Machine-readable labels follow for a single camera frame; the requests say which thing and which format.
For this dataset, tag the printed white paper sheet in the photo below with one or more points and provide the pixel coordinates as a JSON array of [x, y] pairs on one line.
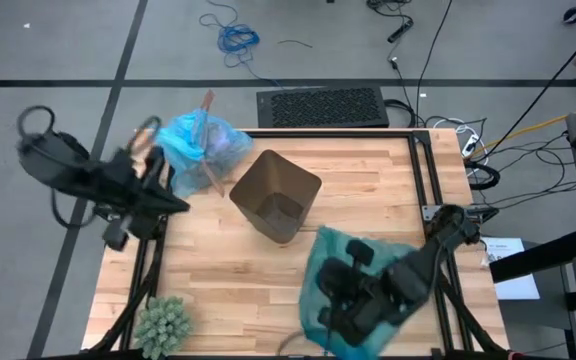
[[518, 290]]

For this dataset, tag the black perforated metal case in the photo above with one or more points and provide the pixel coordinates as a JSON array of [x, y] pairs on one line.
[[318, 107]]

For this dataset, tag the black bar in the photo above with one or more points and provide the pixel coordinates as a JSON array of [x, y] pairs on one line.
[[543, 257]]

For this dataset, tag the black caster wheel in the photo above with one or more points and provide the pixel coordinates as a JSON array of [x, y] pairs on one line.
[[574, 15]]

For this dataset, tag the light blue trash bag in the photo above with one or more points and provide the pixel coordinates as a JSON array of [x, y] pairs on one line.
[[188, 150]]

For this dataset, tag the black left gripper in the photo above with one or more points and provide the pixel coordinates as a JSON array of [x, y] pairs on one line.
[[140, 200]]

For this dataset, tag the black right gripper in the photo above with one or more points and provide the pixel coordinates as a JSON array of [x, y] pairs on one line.
[[368, 305]]

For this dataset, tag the green artificial succulent plant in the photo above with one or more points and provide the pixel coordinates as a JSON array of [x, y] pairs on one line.
[[160, 325]]

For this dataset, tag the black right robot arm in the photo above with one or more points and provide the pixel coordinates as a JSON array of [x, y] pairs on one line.
[[418, 270]]

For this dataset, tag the teal trash bag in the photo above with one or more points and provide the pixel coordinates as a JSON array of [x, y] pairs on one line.
[[328, 250]]

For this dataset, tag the brown trash bin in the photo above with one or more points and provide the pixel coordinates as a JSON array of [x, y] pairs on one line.
[[268, 175]]

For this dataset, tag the black power strip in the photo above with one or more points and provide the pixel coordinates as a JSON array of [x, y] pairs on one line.
[[400, 31]]

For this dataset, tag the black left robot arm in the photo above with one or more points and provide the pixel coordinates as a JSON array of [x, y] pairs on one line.
[[53, 160]]

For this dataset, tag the white power strip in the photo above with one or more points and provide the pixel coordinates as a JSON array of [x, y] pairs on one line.
[[469, 145]]

